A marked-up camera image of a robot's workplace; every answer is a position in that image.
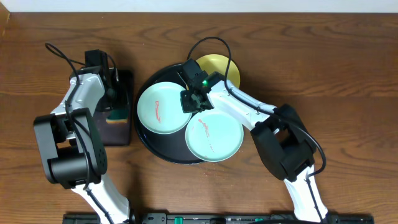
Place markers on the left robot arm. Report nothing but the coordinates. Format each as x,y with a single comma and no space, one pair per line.
72,152

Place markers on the yellow plate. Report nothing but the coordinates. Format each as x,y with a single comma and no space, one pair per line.
217,63

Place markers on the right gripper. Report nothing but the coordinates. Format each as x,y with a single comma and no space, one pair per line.
186,107

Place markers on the round black tray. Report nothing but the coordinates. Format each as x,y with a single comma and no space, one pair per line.
169,147

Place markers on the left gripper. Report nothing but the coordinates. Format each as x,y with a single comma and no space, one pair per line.
103,108

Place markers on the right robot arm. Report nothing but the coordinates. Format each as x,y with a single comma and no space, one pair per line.
283,143

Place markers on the dark rectangular tray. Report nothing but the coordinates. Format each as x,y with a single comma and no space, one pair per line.
118,134

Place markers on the green yellow sponge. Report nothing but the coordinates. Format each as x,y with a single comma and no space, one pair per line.
119,116

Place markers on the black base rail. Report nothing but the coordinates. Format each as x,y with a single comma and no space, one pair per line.
162,218

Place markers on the mint plate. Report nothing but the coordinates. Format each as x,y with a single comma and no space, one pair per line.
159,108
213,135

